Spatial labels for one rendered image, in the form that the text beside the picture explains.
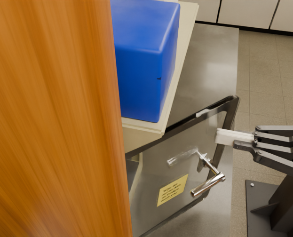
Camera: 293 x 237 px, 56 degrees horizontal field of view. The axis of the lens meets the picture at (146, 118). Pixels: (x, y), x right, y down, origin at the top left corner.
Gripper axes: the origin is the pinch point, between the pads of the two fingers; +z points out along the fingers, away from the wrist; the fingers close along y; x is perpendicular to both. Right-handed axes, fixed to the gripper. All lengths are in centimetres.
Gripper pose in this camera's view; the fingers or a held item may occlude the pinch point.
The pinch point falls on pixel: (233, 138)
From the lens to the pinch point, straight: 56.4
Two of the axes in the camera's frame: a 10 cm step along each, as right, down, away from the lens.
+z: -9.7, -1.8, 1.7
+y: -2.5, 7.0, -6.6
